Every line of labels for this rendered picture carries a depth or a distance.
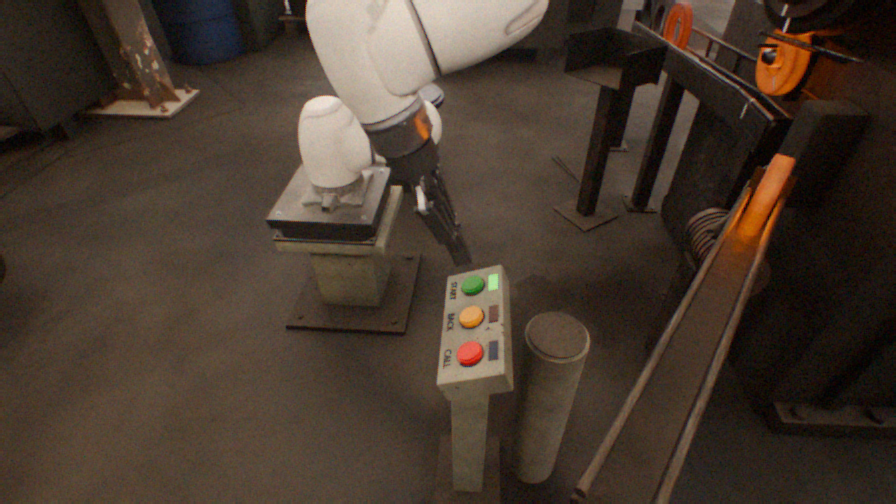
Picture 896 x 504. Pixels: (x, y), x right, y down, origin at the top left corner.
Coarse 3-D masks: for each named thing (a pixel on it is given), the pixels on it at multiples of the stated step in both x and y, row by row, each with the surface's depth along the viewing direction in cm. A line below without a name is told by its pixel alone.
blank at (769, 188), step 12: (780, 156) 82; (768, 168) 81; (780, 168) 80; (768, 180) 80; (780, 180) 79; (756, 192) 81; (768, 192) 80; (756, 204) 81; (768, 204) 80; (744, 216) 83; (756, 216) 82; (744, 228) 85; (756, 228) 83
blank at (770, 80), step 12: (792, 36) 106; (804, 36) 105; (792, 48) 106; (792, 60) 106; (804, 60) 105; (756, 72) 119; (768, 72) 115; (780, 72) 110; (792, 72) 106; (768, 84) 114; (780, 84) 110; (792, 84) 109
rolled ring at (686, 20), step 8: (672, 8) 175; (680, 8) 168; (688, 8) 166; (672, 16) 175; (680, 16) 168; (688, 16) 165; (672, 24) 178; (680, 24) 168; (688, 24) 165; (664, 32) 182; (672, 32) 180; (680, 32) 168; (688, 32) 166; (672, 40) 180; (680, 40) 168; (688, 40) 168; (672, 48) 174; (680, 48) 171
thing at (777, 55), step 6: (780, 48) 110; (762, 54) 112; (768, 54) 110; (774, 54) 110; (780, 54) 109; (810, 54) 109; (762, 60) 112; (768, 60) 111; (774, 60) 110; (780, 60) 110; (810, 60) 110; (816, 60) 110; (768, 66) 112; (774, 66) 112; (780, 66) 112; (810, 66) 111
